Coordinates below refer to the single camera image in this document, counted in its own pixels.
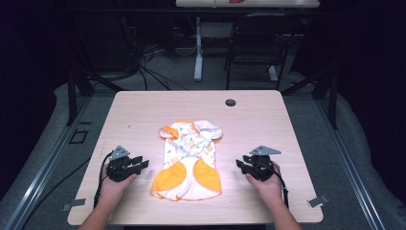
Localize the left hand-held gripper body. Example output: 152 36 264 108
105 145 144 183

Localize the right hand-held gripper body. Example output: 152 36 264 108
242 145 282 183

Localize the white and orange baby garment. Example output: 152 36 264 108
149 119 224 202

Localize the person's right hand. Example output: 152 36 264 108
244 162 285 210

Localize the person's left hand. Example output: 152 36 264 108
99 163 139 209

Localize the white desk leg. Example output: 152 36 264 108
192 16 205 82
267 64 280 82

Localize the black metal stand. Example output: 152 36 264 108
64 61 126 127
281 66 340 130

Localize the black folding chair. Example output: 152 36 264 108
224 12 304 91

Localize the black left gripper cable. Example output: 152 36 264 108
93 151 114 209

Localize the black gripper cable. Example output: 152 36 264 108
93 151 114 209
269 161 290 209

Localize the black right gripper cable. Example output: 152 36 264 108
269 161 290 209

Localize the grey metal bracket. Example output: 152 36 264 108
61 197 87 213
305 195 330 209

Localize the aluminium floor rail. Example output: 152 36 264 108
0 95 94 230
315 98 388 230

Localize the bundle of black floor cables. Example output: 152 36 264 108
135 44 190 92

